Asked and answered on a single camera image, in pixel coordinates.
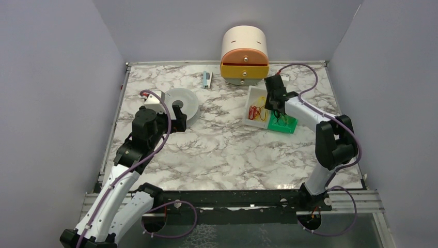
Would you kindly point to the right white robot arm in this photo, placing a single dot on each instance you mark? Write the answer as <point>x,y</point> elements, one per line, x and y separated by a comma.
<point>335,144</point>

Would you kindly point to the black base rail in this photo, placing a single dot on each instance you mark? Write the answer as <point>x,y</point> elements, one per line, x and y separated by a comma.
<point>228,207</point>

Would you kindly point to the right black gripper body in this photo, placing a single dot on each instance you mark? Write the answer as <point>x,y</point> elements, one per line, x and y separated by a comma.
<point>276,104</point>

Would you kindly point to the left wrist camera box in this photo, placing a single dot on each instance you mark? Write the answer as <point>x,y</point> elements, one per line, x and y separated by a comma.
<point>151,102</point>

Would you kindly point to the small teal white clip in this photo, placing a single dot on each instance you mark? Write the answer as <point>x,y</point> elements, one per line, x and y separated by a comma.
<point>206,79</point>

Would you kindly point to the green plastic bin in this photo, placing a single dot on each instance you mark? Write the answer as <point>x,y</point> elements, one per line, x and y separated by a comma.
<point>282,123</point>

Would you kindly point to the aluminium table frame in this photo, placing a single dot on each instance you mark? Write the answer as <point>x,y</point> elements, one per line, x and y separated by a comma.
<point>219,152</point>

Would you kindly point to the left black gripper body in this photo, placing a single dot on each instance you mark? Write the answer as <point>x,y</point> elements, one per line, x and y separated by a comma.
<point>176,120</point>

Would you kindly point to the white plastic cable spool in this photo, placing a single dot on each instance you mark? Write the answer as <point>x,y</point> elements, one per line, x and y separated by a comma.
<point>186,100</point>

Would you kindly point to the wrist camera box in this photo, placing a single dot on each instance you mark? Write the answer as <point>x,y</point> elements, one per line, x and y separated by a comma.
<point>151,102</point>
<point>285,78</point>

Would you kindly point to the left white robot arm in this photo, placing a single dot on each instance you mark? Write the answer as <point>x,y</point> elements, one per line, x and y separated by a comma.
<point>107,221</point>

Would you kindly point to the cream mini drawer cabinet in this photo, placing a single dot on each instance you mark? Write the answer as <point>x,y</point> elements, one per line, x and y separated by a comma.
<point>244,56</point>

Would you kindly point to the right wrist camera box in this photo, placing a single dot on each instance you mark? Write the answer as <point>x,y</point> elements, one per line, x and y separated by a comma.
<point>285,78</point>

